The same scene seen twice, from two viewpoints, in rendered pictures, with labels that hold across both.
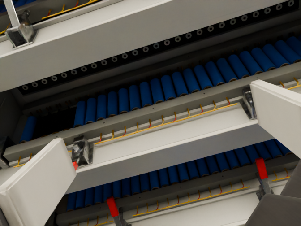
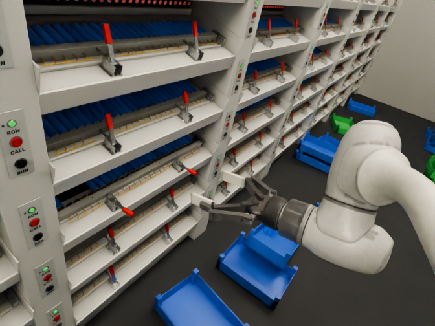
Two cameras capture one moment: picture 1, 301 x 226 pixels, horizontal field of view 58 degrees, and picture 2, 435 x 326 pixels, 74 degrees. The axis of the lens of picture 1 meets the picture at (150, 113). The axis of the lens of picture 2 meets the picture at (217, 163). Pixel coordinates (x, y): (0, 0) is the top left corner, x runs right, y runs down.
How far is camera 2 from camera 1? 0.68 m
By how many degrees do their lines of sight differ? 59
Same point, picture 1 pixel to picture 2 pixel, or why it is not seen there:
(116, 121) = (125, 182)
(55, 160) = (199, 197)
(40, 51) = (125, 154)
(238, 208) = (161, 214)
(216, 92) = (164, 162)
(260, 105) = (225, 176)
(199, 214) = (146, 222)
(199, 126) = (160, 178)
